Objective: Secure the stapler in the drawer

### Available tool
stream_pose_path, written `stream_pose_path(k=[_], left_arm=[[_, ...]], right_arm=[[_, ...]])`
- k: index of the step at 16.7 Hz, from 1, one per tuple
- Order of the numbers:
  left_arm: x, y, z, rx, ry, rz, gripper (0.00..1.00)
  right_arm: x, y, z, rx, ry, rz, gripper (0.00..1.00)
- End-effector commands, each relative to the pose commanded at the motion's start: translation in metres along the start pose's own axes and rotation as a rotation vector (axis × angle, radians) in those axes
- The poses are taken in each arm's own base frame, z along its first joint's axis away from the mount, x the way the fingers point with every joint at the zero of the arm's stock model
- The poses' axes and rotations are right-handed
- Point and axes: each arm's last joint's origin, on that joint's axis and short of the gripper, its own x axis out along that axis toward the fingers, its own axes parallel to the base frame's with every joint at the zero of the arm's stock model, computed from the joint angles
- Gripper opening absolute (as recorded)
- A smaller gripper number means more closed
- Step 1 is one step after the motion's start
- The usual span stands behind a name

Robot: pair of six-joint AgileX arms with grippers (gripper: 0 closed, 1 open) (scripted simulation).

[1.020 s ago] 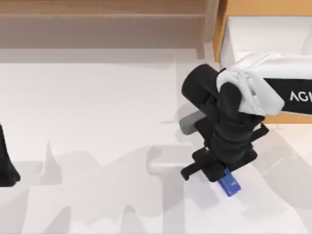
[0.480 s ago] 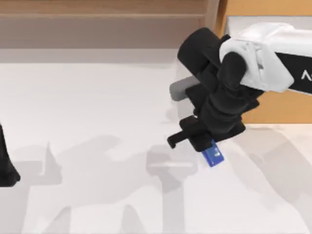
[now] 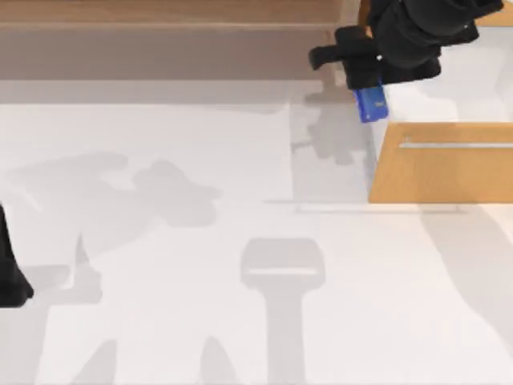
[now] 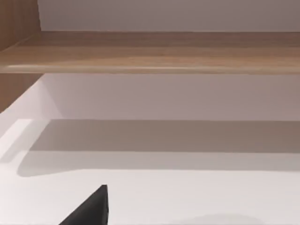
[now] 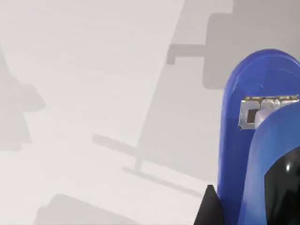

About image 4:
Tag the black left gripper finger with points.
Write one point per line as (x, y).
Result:
(93, 208)

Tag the wooden open shelf unit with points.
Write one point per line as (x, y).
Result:
(140, 54)

